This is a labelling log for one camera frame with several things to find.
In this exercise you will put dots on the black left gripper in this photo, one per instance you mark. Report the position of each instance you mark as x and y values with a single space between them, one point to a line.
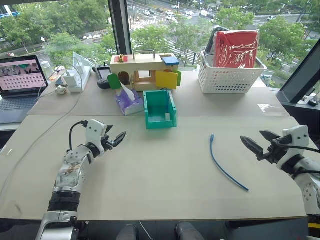
109 143

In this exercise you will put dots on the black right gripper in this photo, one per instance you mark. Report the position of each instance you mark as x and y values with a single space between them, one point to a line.
275 151

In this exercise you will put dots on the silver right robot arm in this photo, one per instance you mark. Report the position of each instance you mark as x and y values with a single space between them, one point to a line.
310 190

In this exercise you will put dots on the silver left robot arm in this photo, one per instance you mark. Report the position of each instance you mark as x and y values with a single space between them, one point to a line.
70 170

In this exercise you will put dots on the purple tissue pack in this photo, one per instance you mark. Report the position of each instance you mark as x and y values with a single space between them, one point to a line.
130 105

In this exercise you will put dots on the clear plastic bag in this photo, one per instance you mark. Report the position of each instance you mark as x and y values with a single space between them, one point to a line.
271 109

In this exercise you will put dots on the green plastic bin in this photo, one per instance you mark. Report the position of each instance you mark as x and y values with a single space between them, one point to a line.
160 123

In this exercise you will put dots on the rounded green box door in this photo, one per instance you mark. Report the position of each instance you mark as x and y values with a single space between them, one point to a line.
114 81

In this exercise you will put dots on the black remote controller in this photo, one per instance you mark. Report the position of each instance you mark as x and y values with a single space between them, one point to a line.
103 73

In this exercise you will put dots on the white power adapter box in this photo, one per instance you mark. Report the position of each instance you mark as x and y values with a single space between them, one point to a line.
83 80

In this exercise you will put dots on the small black device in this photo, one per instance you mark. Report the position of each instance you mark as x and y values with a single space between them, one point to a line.
313 102

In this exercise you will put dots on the white power adapter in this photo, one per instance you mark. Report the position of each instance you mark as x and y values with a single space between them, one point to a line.
71 80

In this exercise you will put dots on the small white shell ornament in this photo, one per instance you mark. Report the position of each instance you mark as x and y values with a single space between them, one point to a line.
61 90

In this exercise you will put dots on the white perforated plastic basket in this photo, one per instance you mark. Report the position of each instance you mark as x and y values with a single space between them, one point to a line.
225 82

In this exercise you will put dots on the wooden lock box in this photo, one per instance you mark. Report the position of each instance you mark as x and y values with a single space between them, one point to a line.
140 66

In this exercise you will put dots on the yellow box door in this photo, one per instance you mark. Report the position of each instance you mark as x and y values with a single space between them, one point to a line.
166 78

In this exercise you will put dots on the clear triangular plastic stand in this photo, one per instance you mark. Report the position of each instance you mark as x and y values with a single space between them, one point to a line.
80 62

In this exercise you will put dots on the black monitor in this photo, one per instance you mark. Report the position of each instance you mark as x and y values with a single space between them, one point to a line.
305 75

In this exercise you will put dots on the blue box lid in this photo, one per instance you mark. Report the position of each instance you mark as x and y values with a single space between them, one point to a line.
170 60

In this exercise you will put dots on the red bag in plastic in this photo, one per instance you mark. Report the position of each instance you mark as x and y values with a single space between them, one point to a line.
235 50

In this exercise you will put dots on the black item behind bag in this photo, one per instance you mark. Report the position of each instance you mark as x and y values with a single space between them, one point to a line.
210 45

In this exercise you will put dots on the grey laptop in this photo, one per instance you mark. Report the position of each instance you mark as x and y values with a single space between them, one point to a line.
20 75

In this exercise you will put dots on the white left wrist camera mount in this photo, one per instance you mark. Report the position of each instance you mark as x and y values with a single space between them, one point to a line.
96 131

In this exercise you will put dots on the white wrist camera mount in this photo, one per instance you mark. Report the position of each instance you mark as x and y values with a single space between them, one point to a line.
298 136
96 131

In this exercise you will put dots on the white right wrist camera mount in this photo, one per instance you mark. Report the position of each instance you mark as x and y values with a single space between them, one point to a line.
298 136

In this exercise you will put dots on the dark window frame pillar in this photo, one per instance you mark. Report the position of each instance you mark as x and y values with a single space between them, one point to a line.
121 27

